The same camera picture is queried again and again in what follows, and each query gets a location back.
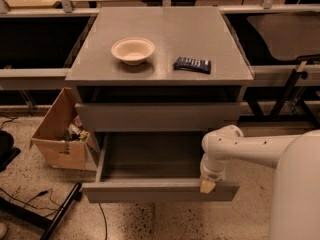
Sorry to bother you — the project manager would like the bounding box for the black table leg frame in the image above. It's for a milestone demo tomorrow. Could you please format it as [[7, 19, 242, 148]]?
[[240, 54, 320, 128]]

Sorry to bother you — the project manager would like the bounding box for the white paper bowl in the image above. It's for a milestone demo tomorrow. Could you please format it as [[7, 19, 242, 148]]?
[[111, 37, 155, 65]]

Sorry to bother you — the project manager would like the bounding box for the cardboard box with trash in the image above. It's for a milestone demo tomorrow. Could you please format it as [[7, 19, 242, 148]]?
[[30, 88, 99, 171]]

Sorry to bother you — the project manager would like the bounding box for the grey drawer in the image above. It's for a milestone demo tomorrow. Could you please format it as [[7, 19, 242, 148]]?
[[82, 132, 239, 203], [76, 103, 240, 132]]

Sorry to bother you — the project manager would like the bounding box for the grey top drawer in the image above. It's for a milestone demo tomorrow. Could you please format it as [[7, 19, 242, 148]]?
[[76, 103, 240, 132]]

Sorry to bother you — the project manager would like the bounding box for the black floor cable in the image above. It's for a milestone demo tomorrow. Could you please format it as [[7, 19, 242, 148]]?
[[0, 184, 109, 240]]

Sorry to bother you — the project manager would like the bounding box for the dark blue snack packet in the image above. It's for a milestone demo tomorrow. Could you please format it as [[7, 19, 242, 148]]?
[[173, 57, 211, 74]]

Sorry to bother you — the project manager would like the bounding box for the grey drawer cabinet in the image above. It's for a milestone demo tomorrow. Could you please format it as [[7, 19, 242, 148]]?
[[65, 6, 254, 172]]

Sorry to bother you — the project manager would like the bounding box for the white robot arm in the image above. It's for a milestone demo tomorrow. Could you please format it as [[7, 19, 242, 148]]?
[[200, 125, 320, 240]]

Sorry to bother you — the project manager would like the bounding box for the black metal stand leg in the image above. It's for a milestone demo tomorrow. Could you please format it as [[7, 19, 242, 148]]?
[[0, 183, 82, 240]]

